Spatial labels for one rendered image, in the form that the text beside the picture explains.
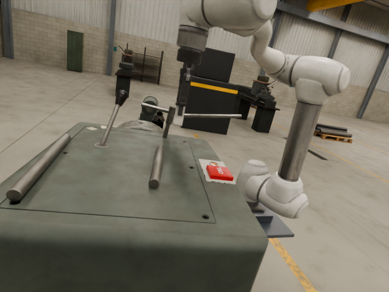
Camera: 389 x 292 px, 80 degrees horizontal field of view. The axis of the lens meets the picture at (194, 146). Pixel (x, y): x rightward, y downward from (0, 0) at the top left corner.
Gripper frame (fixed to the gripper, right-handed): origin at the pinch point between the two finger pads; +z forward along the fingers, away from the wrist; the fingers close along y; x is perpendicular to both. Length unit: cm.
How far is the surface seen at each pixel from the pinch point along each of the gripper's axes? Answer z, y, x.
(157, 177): 7.1, -32.3, 5.8
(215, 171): 7.9, -24.3, -9.0
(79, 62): 86, 1263, 411
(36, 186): 9.2, -36.6, 27.0
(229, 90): 22, 472, -162
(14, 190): 7, -41, 28
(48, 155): 7.1, -27.8, 28.6
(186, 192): 9.1, -33.7, -0.6
